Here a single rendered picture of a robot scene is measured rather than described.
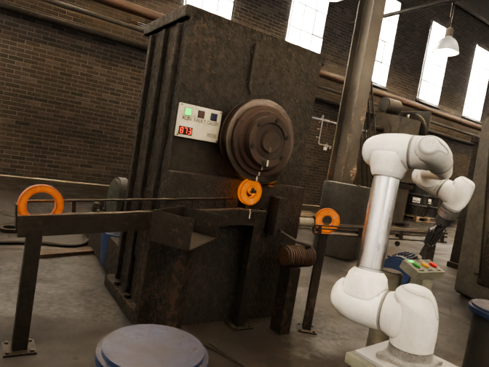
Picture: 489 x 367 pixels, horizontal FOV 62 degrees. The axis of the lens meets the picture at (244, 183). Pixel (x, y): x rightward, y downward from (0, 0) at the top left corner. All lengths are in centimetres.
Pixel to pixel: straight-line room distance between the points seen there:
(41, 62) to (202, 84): 599
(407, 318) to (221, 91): 151
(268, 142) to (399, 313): 114
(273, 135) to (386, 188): 83
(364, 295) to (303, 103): 146
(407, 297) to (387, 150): 55
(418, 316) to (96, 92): 734
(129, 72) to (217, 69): 612
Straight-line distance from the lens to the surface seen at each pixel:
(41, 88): 809
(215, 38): 240
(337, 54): 1138
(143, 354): 125
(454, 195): 218
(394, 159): 168
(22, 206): 199
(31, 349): 217
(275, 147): 230
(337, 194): 496
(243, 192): 235
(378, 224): 168
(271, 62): 259
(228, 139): 224
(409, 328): 162
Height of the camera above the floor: 102
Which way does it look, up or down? 4 degrees down
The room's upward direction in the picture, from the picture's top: 10 degrees clockwise
